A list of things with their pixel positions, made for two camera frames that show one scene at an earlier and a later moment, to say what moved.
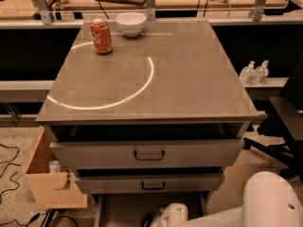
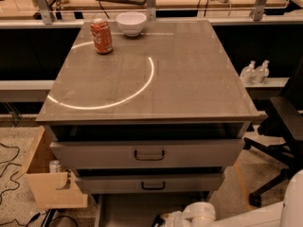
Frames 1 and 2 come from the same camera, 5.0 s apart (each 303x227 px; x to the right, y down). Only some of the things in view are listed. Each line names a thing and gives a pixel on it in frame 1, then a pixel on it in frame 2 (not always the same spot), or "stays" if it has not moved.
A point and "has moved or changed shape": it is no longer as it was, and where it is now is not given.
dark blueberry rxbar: (146, 221) has moved or changed shape
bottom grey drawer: (130, 209) stays
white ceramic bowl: (131, 24) stays
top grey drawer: (151, 153) stays
